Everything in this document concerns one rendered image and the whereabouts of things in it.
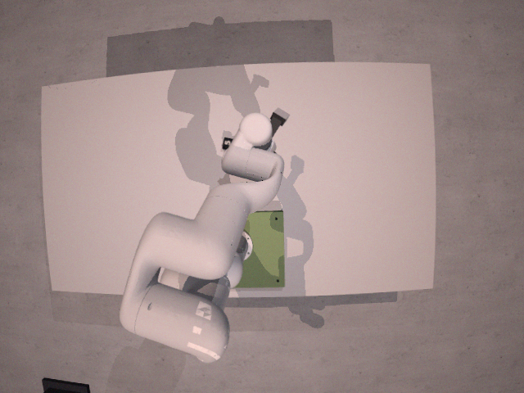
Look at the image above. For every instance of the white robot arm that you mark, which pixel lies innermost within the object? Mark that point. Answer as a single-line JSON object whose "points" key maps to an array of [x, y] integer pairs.
{"points": [[196, 251]]}

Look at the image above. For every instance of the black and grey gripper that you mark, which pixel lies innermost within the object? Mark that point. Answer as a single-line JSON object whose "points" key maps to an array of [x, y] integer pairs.
{"points": [[272, 147]]}

